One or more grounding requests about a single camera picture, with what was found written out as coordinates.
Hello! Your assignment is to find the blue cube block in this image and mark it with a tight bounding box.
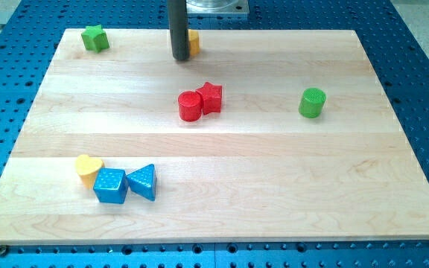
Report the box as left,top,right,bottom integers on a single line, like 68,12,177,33
92,167,128,204

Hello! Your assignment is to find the red star block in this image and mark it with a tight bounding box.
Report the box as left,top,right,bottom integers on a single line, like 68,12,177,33
195,82,223,115

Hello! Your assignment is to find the light wooden board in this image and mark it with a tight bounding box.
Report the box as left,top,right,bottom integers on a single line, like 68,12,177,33
0,28,429,245

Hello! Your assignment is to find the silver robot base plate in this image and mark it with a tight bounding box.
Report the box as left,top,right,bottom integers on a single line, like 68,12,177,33
186,0,250,16

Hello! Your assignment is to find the yellow heart block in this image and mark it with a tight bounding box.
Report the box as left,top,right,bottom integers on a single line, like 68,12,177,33
75,154,105,188

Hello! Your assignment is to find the blue triangle block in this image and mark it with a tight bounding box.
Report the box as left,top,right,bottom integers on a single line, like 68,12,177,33
127,164,157,202

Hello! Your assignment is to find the yellow block behind rod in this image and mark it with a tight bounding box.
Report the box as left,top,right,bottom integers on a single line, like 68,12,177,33
188,29,200,57

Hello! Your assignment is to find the red cylinder block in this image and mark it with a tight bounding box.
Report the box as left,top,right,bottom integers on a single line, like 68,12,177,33
178,91,203,122

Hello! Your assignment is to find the blue perforated metal base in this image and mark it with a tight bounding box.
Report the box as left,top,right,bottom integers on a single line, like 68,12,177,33
0,1,429,267

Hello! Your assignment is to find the green cylinder block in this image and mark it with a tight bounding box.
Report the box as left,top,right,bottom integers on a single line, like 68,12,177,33
298,88,326,118

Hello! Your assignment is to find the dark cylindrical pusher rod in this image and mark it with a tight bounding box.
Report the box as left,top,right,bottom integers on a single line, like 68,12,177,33
167,0,190,61

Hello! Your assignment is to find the green star block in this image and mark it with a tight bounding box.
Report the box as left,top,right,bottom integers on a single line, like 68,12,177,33
81,25,109,53

